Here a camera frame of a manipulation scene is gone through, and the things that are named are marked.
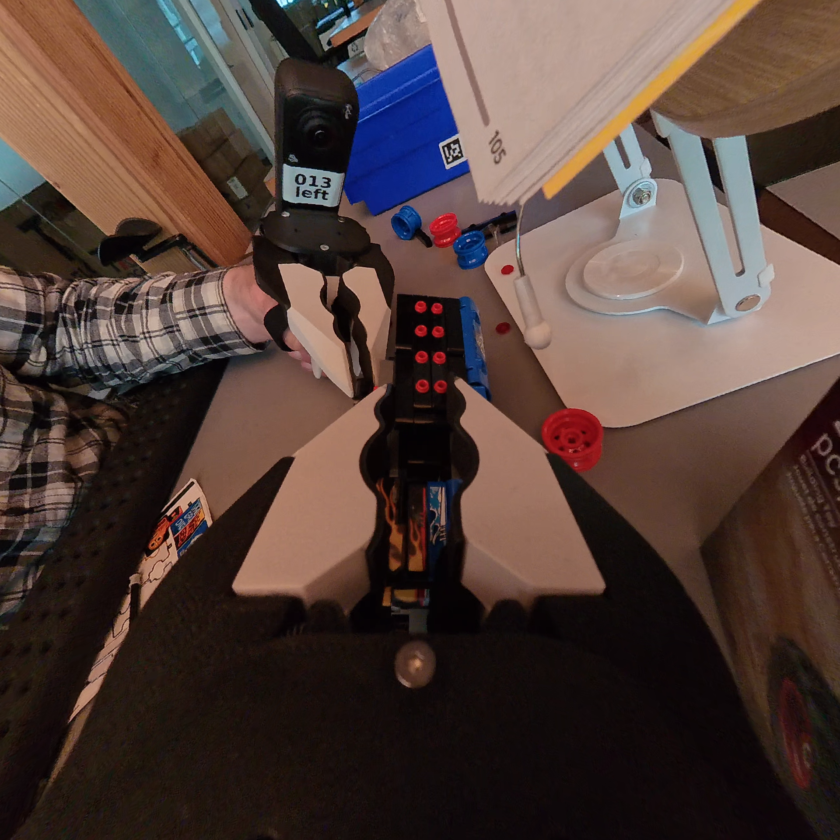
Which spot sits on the toy truck set box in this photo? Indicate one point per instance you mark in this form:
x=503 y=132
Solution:
x=787 y=558

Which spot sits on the stack of cardboard boxes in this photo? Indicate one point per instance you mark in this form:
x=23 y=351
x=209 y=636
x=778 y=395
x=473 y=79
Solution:
x=216 y=144

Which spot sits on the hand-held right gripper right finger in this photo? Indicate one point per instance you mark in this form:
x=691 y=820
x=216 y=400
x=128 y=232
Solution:
x=531 y=518

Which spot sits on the person's torso in plaid shirt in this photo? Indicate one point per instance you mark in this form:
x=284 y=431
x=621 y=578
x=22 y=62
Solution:
x=40 y=473

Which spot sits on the brick-built toy truck model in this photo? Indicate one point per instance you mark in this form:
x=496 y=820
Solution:
x=426 y=342

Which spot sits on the blue toy wheel rim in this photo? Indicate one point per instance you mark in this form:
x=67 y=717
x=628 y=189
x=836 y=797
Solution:
x=406 y=222
x=469 y=251

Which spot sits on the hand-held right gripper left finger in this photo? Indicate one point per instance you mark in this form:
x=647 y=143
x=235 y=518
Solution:
x=302 y=525

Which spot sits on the blue storage bin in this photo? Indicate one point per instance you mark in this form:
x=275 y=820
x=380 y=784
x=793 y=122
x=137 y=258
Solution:
x=394 y=131

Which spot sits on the red toy wheel rim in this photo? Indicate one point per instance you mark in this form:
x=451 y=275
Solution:
x=572 y=440
x=444 y=231

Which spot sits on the person's left hand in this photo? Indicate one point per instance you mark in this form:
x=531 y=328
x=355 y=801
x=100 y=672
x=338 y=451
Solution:
x=252 y=302

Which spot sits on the white book stand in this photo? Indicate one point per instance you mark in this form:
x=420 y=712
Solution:
x=656 y=368

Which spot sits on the sticker sheet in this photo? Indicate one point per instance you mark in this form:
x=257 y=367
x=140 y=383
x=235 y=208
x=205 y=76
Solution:
x=183 y=518

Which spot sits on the black office chair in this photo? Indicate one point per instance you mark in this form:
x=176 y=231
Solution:
x=135 y=233

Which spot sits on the black axle rod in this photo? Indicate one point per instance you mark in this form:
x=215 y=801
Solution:
x=135 y=590

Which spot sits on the clear plastic bag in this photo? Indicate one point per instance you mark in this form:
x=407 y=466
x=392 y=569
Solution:
x=394 y=33

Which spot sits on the black perforated chair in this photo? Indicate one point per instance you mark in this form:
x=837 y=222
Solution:
x=66 y=656

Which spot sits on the person's left forearm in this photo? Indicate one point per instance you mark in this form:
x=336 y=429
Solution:
x=131 y=321

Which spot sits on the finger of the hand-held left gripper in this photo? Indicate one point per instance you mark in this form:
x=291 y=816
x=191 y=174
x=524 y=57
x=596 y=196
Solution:
x=314 y=328
x=371 y=309

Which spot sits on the wide wooden beam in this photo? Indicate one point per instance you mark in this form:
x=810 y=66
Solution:
x=98 y=131

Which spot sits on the instruction booklet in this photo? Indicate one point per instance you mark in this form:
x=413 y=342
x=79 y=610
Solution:
x=557 y=66

